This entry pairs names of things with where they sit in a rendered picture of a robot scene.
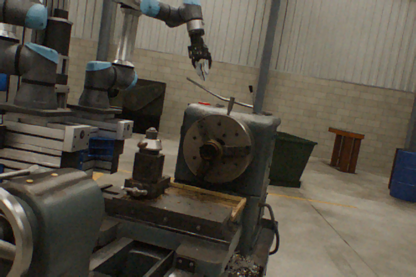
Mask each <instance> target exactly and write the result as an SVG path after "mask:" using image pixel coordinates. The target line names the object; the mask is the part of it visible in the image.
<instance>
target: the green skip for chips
mask: <svg viewBox="0 0 416 277"><path fill-rule="evenodd" d="M277 134H278V135H277V136H276V138H275V145H274V148H275V151H274V152H273V156H272V161H273V163H272V164H271V166H270V171H269V177H268V179H270V180H271V181H270V183H269V185H279V186H285V187H296V189H299V188H300V183H301V181H299V180H300V178H301V175H302V173H303V170H304V168H305V167H306V164H307V162H308V160H309V158H310V156H311V153H312V151H313V148H314V146H315V145H317V144H318V143H317V142H314V141H312V140H308V139H305V138H301V137H297V136H295V135H291V134H288V133H284V132H277Z"/></svg>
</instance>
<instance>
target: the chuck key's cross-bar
mask: <svg viewBox="0 0 416 277"><path fill-rule="evenodd" d="M187 80H189V81H190V82H192V83H194V84H196V85H197V86H199V88H201V89H203V90H205V91H207V92H209V93H210V94H212V95H214V96H216V97H217V98H219V99H221V100H223V101H228V102H229V101H230V100H229V99H226V98H222V97H221V96H219V95H217V94H215V93H214V92H212V91H210V90H209V89H207V88H205V87H204V86H202V85H201V84H199V83H197V82H195V81H194V80H192V79H190V78H189V77H187ZM233 103H235V104H239V105H242V106H245V107H247V108H253V105H250V104H246V103H240V102H238V101H233Z"/></svg>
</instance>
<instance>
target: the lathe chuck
mask: <svg viewBox="0 0 416 277"><path fill-rule="evenodd" d="M202 118H205V119H206V121H207V123H208V125H209V127H210V129H211V131H212V133H213V135H214V137H215V138H216V139H220V140H222V141H223V142H225V144H226V145H250V146H251V154H250V155H227V156H222V157H220V158H219V159H218V160H217V161H214V162H213V163H212V165H211V167H210V169H209V171H208V172H207V174H206V176H205V178H204V179H203V180H205V181H207V182H211V183H225V182H229V181H232V180H234V179H235V178H237V177H238V176H239V175H240V174H241V173H243V172H244V171H246V169H247V168H248V166H249V164H250V162H251V160H252V158H253V154H254V142H253V137H252V135H251V132H250V131H249V129H248V128H247V126H246V124H245V123H243V122H242V121H240V120H239V119H238V118H236V117H234V116H231V115H230V116H228V115H226V114H210V115H206V116H204V117H202ZM202 118H201V119H202ZM198 121H199V120H198ZM197 123H198V122H197V121H195V122H194V123H193V124H192V125H191V127H190V128H189V130H188V131H187V133H186V136H185V139H184V146H183V150H184V157H185V160H186V162H187V164H188V166H189V168H190V170H191V171H192V172H193V173H194V174H195V175H196V171H197V170H198V168H199V164H200V162H201V161H202V158H201V157H200V154H199V150H200V149H201V146H202V144H204V143H203V142H202V138H201V136H200V131H199V129H198V128H197V125H196V124H197Z"/></svg>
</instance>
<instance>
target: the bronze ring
mask: <svg viewBox="0 0 416 277"><path fill-rule="evenodd" d="M209 147H211V148H212V149H213V151H214V155H213V156H212V155H210V154H209V152H208V148H209ZM199 154H200V157H201V158H202V159H203V160H205V161H217V160H218V159H219V158H220V157H221V156H222V147H221V145H220V144H219V143H218V142H217V141H215V140H208V141H206V142H205V143H204V144H202V146H201V149H200V150H199Z"/></svg>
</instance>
